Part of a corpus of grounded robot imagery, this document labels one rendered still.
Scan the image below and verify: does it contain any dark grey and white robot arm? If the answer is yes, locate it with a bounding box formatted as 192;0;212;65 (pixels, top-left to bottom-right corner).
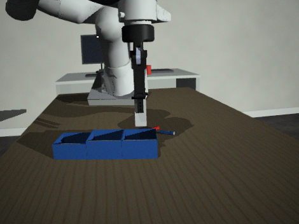
5;0;171;96

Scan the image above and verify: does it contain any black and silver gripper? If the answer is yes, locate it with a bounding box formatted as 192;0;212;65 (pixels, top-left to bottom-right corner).
122;25;155;127

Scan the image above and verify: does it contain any blue three-compartment bin rack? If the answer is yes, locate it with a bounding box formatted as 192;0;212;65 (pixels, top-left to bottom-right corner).
52;129;158;160

